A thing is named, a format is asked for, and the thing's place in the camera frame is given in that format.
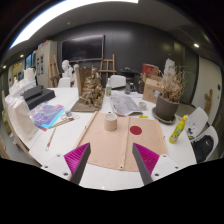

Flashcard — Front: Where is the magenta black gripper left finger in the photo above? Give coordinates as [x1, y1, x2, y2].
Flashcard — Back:
[64, 143, 91, 185]

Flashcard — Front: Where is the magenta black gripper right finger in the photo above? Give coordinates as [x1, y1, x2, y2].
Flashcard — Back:
[132, 143, 159, 185]

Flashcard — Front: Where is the beige canvas mat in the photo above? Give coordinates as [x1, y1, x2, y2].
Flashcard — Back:
[77, 113, 167, 172]

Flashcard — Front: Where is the long wooden stick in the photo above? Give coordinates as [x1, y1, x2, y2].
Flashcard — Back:
[45, 127, 56, 151]

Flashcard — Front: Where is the yellow plastic bottle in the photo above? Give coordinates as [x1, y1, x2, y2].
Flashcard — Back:
[169, 115, 188, 144]

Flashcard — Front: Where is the beige ceramic cup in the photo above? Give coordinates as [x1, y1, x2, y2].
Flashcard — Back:
[104, 113, 117, 131]

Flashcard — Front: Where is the colourful purple book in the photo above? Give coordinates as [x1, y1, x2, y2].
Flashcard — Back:
[31, 103, 64, 129]

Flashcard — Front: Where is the grey plant pot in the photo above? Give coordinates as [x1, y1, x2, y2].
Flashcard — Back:
[152, 95, 179, 124]

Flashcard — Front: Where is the small white bowl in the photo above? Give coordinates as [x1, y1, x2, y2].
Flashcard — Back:
[139, 102, 147, 111]

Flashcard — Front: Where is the newspaper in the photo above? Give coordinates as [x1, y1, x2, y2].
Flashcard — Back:
[110, 95, 142, 116]

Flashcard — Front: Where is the black backpack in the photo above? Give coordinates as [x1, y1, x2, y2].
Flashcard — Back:
[192, 135, 214, 163]

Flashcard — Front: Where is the white chair with backpack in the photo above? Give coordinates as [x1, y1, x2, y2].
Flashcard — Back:
[190, 125, 220, 164]

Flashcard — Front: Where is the glass jar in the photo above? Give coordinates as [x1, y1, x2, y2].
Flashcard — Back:
[125, 83, 134, 95]

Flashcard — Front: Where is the cardboard box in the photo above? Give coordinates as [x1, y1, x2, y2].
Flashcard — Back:
[143, 76, 164, 103]

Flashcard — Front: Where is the brown wooden sculpture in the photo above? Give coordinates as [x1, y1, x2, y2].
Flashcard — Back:
[71, 67, 105, 112]

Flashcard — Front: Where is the black box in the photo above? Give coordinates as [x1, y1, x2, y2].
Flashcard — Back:
[23, 85, 55, 110]

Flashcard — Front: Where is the dried brown plant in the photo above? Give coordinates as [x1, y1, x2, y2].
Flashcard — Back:
[161, 68, 186, 103]

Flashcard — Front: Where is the small clear green bottle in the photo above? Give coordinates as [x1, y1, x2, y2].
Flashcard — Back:
[106, 78, 111, 96]

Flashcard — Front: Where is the white chair far side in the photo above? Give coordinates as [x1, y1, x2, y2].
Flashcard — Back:
[110, 75, 126, 89]

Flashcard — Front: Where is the white plaster bust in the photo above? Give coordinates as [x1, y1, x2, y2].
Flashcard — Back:
[62, 60, 73, 79]

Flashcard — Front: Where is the wooden easel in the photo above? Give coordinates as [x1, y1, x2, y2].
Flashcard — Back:
[99, 55, 116, 77]

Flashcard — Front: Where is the wall television screen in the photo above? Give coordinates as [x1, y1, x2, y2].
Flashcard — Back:
[62, 34, 104, 62]

